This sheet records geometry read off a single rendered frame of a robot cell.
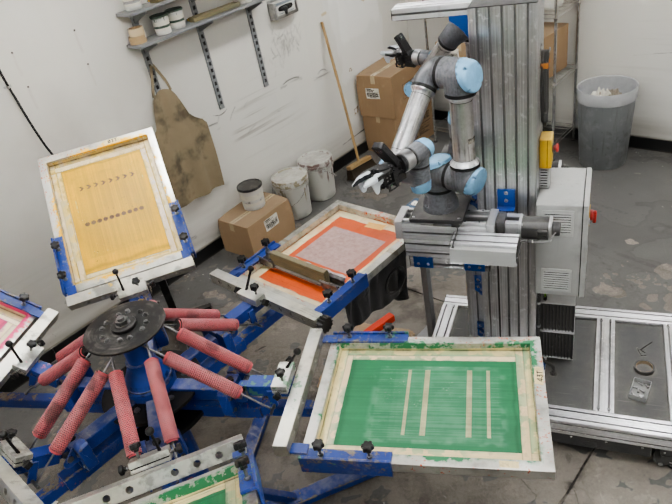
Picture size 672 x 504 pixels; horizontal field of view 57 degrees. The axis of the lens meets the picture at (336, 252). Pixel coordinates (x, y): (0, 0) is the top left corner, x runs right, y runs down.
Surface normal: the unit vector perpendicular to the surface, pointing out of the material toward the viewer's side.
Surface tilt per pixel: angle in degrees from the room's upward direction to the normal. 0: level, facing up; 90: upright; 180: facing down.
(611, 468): 0
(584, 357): 0
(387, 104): 90
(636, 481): 0
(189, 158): 89
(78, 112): 90
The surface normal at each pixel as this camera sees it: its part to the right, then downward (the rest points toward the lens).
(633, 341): -0.17, -0.82
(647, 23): -0.65, 0.51
